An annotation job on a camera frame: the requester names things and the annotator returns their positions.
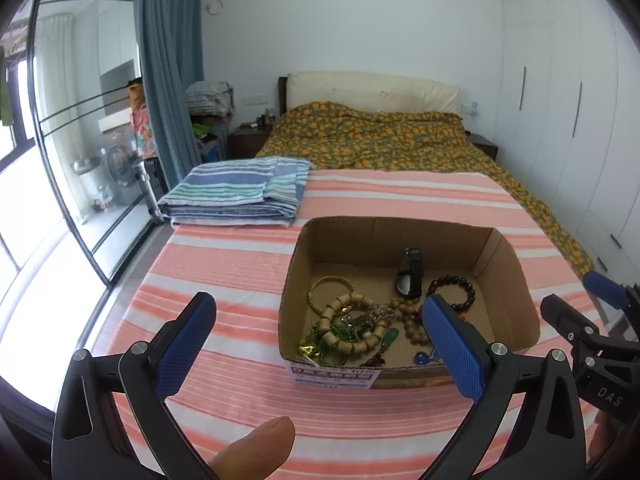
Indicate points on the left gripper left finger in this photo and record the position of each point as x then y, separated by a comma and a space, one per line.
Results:
89, 439

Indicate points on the folded checked cloth pile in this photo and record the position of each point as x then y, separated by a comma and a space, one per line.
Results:
214, 98

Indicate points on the silver pendant keychain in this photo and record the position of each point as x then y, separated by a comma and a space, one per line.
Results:
361, 321

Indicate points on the gold chain bangle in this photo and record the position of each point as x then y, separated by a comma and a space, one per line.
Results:
322, 291

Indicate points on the black framed glass door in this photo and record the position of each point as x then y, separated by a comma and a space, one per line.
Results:
92, 130

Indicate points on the printed cardboard box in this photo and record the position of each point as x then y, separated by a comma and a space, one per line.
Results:
474, 269

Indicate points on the green gold trinket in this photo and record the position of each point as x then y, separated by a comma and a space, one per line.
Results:
314, 349

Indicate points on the folded blue striped blanket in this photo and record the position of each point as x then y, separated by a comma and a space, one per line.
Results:
263, 191

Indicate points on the blue grey curtain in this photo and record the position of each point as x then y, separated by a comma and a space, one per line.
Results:
169, 38

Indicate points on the cream headboard pillow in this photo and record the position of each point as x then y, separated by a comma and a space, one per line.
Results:
368, 92

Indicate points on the left hand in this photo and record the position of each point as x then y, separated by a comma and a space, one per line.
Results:
258, 454

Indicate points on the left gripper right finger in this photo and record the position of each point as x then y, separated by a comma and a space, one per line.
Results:
547, 440

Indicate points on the right dark nightstand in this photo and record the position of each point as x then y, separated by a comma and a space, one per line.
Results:
487, 147

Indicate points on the dark wooden nightstand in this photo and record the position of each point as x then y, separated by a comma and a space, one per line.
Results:
247, 142

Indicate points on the orange floral duvet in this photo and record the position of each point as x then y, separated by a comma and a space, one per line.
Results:
335, 136

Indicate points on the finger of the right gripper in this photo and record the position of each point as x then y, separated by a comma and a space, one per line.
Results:
612, 293
567, 322

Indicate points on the white wardrobe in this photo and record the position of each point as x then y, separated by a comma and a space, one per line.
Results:
568, 126

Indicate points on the blue bead jewelry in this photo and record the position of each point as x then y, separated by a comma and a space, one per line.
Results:
422, 358

